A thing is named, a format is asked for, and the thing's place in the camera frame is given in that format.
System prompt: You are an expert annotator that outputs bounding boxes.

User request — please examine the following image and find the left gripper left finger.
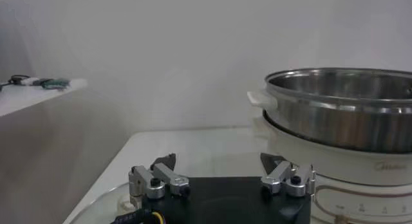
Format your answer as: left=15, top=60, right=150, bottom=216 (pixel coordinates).
left=128, top=153, right=191, bottom=200

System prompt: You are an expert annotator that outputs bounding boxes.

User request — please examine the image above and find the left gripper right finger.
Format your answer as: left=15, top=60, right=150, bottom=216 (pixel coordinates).
left=259, top=153, right=316, bottom=199

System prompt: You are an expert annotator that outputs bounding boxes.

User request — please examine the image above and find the round glass pot lid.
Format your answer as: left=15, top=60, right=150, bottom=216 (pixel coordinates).
left=69, top=180, right=145, bottom=224

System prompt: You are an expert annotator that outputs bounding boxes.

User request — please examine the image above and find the stainless steel steamer basket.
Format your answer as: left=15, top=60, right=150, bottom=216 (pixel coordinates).
left=247, top=67, right=412, bottom=154

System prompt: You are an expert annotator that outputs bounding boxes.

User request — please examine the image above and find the white electric cooker base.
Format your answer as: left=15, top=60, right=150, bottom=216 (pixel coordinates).
left=252, top=115, right=412, bottom=224

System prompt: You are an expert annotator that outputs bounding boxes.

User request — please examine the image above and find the green circuit board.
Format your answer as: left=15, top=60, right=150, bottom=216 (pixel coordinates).
left=41, top=79, right=71, bottom=91

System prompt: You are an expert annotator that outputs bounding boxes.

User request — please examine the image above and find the white side table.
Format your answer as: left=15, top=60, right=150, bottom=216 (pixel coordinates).
left=0, top=78, right=88, bottom=118

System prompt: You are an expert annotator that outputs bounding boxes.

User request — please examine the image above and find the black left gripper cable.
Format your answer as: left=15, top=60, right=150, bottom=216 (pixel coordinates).
left=111, top=209, right=167, bottom=224

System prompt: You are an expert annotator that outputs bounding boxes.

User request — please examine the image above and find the thin black looped cable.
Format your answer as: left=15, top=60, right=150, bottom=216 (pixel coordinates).
left=0, top=74, right=32, bottom=91

